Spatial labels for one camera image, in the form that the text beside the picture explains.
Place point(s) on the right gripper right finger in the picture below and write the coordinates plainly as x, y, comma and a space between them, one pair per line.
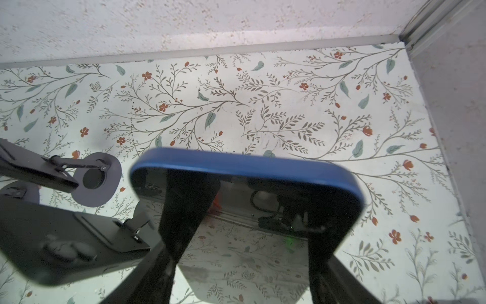
330, 281

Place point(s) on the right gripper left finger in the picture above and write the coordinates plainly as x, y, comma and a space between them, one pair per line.
188, 197

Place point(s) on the blue phone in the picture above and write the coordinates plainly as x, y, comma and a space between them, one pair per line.
276, 194

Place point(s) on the black round stand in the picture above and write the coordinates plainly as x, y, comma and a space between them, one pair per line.
122, 237

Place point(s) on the grey round stand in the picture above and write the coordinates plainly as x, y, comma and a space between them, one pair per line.
23, 191

